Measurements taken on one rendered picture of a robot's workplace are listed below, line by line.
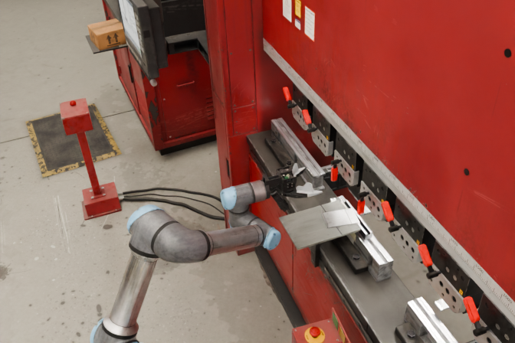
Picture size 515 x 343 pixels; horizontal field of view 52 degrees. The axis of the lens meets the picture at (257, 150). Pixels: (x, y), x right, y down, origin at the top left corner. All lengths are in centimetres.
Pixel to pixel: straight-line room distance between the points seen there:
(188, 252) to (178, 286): 165
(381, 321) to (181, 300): 148
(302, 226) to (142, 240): 69
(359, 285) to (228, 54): 119
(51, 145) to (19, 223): 88
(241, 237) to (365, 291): 55
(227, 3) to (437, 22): 126
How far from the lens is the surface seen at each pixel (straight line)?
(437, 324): 189
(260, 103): 271
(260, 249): 330
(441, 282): 165
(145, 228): 163
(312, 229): 206
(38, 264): 361
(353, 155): 191
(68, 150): 448
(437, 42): 139
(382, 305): 201
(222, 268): 328
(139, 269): 171
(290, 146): 254
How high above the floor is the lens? 245
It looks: 36 degrees down
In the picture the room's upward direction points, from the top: 3 degrees counter-clockwise
